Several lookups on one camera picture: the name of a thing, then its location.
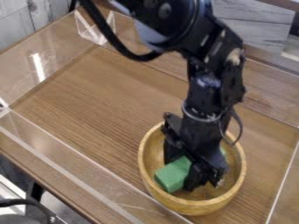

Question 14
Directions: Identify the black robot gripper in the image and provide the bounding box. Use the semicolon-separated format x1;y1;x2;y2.
161;104;231;193

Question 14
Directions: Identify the green rectangular block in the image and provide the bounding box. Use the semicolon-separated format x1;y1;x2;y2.
154;156;193;193

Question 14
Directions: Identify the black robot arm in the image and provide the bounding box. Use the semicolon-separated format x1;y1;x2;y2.
115;0;246;191

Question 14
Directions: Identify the brown wooden bowl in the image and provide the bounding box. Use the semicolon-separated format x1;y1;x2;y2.
138;122;247;216

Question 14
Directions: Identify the black table leg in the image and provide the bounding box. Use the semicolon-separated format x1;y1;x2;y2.
30;182;45;202

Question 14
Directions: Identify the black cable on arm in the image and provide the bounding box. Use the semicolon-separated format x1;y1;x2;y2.
218;108;245;147

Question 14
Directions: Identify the clear acrylic tray wall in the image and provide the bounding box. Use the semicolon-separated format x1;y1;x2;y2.
0;106;193;224

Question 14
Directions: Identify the black cable lower left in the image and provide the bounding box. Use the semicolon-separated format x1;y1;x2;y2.
0;198;57;224

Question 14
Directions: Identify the clear acrylic corner bracket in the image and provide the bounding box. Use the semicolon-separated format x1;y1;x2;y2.
74;10;109;46

